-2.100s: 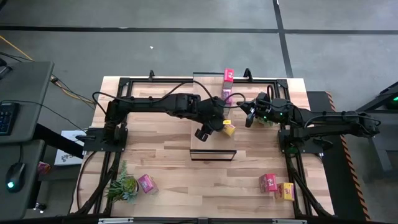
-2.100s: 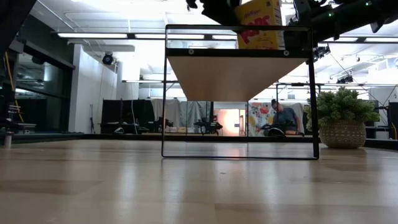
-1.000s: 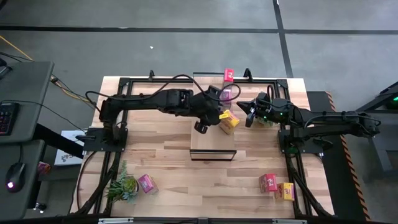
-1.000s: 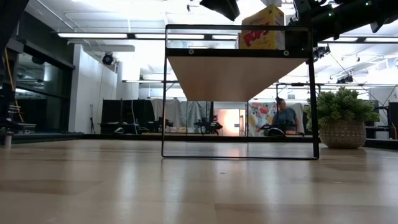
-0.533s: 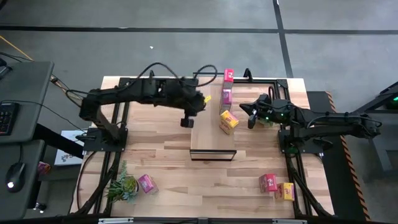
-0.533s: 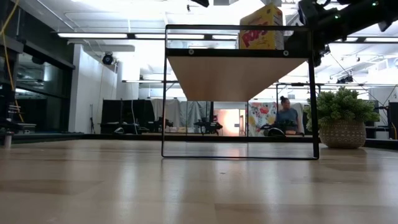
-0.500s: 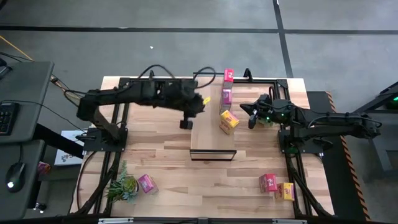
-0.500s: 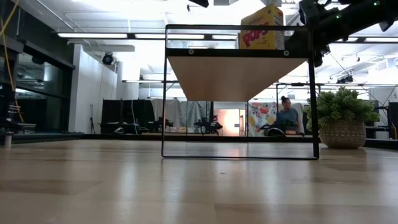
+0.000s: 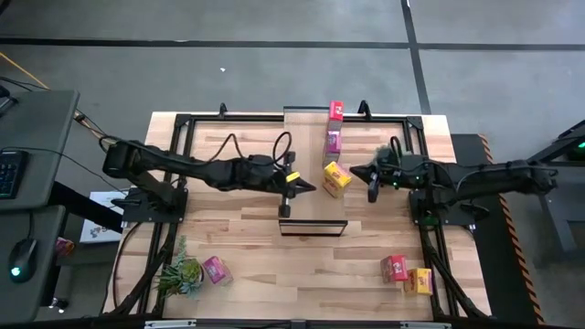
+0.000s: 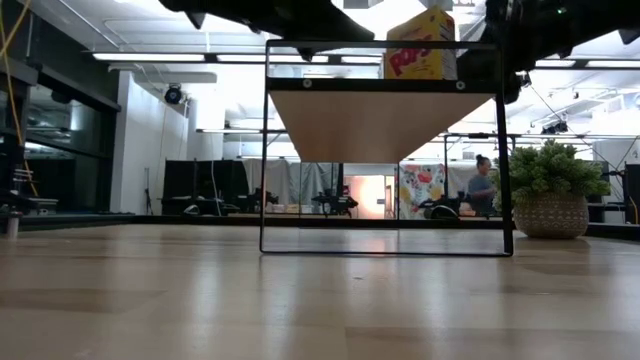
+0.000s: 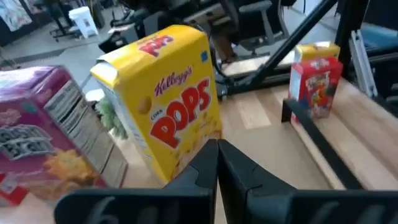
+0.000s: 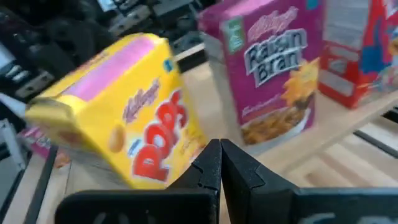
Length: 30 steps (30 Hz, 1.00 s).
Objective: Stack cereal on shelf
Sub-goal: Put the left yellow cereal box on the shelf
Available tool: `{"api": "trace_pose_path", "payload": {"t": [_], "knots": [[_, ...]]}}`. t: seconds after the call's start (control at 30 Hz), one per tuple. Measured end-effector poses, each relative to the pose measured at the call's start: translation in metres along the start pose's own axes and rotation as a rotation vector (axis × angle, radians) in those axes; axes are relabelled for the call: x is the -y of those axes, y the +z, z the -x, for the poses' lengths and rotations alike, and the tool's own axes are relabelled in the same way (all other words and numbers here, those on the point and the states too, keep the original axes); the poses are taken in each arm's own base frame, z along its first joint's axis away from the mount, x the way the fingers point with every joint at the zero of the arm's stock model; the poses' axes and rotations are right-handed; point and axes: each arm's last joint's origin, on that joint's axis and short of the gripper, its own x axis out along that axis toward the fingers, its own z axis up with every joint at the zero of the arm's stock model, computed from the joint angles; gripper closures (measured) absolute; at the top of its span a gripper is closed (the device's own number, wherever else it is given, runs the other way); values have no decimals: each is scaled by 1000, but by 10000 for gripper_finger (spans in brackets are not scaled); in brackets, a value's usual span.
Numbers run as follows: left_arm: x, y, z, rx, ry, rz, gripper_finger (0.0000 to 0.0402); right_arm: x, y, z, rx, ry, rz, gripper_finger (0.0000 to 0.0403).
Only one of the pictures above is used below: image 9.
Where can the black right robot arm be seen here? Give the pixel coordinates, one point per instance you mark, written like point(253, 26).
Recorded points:
point(480, 176)

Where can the black metal stand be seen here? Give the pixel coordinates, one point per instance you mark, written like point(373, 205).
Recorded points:
point(557, 196)

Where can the colourful snack packet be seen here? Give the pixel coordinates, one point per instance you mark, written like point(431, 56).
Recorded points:
point(64, 247)

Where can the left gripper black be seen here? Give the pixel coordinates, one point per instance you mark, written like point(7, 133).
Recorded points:
point(262, 176)

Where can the black mat with hazard stripes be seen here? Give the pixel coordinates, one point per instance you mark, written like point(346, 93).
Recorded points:
point(498, 256)

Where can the shiny desk caster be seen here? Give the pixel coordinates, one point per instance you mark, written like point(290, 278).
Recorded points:
point(59, 304)

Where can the wooden shelf with black frame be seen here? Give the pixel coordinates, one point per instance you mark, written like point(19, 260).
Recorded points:
point(306, 137)

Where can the spiky succulent plant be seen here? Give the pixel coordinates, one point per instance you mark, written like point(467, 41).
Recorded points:
point(180, 276)

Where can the black computer mouse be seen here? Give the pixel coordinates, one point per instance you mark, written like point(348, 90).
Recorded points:
point(23, 258)

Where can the red cereal box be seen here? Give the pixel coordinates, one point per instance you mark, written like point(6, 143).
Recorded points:
point(336, 111)
point(394, 268)

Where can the black aluminium table frame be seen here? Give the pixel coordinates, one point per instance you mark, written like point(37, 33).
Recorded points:
point(219, 118)

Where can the black table clamp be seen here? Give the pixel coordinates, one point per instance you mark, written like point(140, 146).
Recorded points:
point(222, 109)
point(364, 107)

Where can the black backlit keyboard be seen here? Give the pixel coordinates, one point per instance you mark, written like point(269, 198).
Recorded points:
point(11, 173)

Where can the pink cereal box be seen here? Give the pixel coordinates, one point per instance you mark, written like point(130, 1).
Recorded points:
point(217, 269)
point(333, 144)

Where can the silver metal bracket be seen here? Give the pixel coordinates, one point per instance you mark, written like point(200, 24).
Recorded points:
point(425, 325)
point(170, 323)

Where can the grey desk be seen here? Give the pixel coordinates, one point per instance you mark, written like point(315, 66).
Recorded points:
point(41, 128)
point(32, 219)

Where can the yellow tape tag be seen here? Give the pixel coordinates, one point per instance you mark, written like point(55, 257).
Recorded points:
point(292, 177)

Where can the yellow cereal box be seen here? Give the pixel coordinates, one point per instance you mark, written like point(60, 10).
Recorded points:
point(418, 281)
point(337, 179)

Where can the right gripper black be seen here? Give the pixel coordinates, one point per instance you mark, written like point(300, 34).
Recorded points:
point(407, 171)

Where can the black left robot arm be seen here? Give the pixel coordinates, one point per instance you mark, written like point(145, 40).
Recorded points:
point(160, 157)

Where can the bushy green potted plant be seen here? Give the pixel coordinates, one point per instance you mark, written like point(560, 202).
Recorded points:
point(383, 151)

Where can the white cardboard box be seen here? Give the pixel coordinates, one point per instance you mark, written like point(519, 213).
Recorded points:
point(103, 224)

